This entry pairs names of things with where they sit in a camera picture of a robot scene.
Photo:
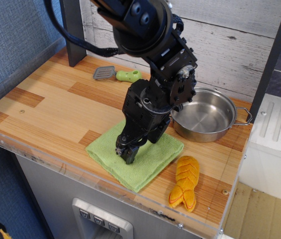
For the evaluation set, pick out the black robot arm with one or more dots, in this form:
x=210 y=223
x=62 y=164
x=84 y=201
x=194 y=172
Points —
x=148 y=29

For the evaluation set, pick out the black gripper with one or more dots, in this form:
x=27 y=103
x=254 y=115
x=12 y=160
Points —
x=146 y=111

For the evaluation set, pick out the stainless steel pot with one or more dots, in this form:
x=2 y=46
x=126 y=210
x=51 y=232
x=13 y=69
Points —
x=209 y=116

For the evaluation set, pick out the silver button panel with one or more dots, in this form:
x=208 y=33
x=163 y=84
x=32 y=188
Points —
x=96 y=223

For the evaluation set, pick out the white ribbed toy appliance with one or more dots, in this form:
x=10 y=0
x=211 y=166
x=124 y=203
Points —
x=261 y=169

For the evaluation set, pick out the orange plush shrimp tempura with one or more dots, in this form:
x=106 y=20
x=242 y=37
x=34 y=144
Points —
x=187 y=177

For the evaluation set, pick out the clear acrylic table guard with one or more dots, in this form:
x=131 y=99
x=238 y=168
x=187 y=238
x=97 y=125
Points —
x=219 y=162

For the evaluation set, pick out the green cloth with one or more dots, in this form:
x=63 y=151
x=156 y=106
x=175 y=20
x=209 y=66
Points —
x=150 y=160

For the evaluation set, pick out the toy spatula green handle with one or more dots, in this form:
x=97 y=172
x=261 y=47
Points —
x=106 y=72

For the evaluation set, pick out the dark grey right post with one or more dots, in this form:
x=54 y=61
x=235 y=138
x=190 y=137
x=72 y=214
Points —
x=266 y=76

